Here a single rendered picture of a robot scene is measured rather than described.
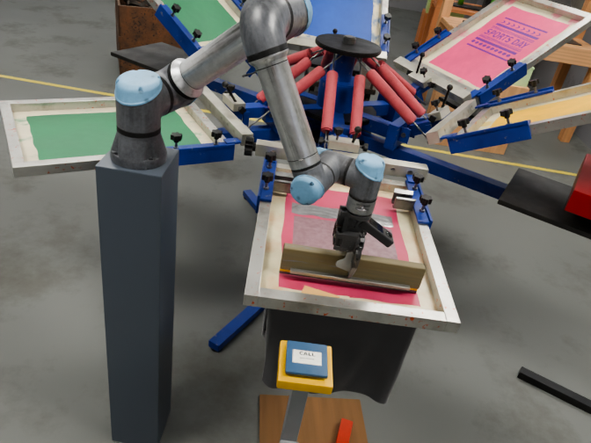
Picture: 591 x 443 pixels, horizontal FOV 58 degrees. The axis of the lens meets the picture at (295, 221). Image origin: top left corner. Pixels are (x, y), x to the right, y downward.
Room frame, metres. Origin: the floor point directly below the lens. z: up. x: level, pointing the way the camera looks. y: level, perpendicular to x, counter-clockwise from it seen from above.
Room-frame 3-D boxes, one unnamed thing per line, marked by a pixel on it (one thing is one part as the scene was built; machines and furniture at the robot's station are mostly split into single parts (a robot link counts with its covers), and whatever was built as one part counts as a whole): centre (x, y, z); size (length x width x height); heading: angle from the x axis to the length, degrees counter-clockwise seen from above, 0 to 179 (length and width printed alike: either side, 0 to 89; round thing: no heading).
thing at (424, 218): (1.73, -0.43, 0.98); 0.30 x 0.05 x 0.07; 4
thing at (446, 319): (1.47, -0.17, 0.97); 0.79 x 0.58 x 0.04; 4
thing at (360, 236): (1.23, -0.15, 1.15); 0.09 x 0.08 x 0.12; 94
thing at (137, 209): (1.32, 0.46, 0.60); 0.18 x 0.18 x 1.20; 1
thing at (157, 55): (2.82, 0.50, 0.91); 1.34 x 0.41 x 0.08; 64
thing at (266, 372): (1.18, -0.19, 0.74); 0.45 x 0.03 x 0.43; 94
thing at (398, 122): (2.53, -0.10, 0.99); 0.82 x 0.79 x 0.12; 4
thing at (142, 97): (1.32, 0.46, 1.37); 0.13 x 0.12 x 0.14; 160
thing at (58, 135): (2.02, 0.66, 1.05); 1.08 x 0.61 x 0.23; 124
